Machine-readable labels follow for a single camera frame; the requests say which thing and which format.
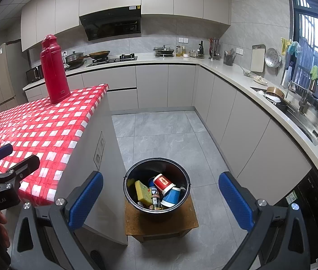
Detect kitchen faucet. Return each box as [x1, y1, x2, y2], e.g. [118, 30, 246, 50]
[285, 80, 313, 115]

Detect pot with lid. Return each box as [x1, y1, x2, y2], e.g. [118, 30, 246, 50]
[65, 51, 86, 67]

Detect red checkered tablecloth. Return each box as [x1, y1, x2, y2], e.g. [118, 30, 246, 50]
[0, 83, 109, 205]

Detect yellow sponge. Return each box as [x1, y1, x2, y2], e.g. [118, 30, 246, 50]
[135, 180, 152, 206]

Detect black range hood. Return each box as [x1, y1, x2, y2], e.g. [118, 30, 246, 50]
[79, 5, 141, 41]

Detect white cutting board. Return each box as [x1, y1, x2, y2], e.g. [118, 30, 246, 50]
[250, 45, 266, 72]

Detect black microwave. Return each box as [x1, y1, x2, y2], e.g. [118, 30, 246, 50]
[25, 65, 44, 83]

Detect small wooden stool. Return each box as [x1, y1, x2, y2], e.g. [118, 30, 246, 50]
[125, 196, 199, 243]

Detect dark wine bottle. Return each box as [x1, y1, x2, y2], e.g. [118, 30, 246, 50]
[198, 40, 204, 56]

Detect brown pot in sink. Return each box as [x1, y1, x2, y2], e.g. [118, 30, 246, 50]
[266, 86, 285, 99]

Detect gas stove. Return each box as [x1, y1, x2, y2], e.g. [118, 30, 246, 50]
[88, 53, 138, 67]

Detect blue paper cup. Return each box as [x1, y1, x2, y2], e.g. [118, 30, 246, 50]
[161, 187, 181, 208]

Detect black plastic bucket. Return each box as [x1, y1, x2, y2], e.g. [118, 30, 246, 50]
[123, 157, 191, 215]

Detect beige refrigerator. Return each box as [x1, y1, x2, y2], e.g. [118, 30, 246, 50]
[0, 39, 30, 112]

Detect upper wall cabinets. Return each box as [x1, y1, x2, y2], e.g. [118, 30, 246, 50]
[20, 0, 231, 50]

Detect utensil holder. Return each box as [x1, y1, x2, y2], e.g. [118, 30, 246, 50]
[223, 48, 236, 66]

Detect knife rack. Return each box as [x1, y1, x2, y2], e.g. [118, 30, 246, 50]
[208, 37, 221, 60]

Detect black wok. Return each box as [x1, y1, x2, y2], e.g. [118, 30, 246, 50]
[87, 51, 110, 60]

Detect red thermos flask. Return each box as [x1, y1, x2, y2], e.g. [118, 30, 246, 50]
[40, 34, 71, 104]

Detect red paper cup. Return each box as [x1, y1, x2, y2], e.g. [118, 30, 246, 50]
[154, 174, 175, 196]

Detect steel pan on counter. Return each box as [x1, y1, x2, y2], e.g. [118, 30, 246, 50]
[153, 45, 174, 57]

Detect spray can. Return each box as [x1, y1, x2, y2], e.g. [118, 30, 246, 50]
[149, 178, 162, 210]

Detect round metal strainer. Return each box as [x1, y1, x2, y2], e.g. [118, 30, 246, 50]
[264, 47, 282, 68]

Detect steel sink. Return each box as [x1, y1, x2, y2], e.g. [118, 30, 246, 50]
[251, 87, 318, 146]

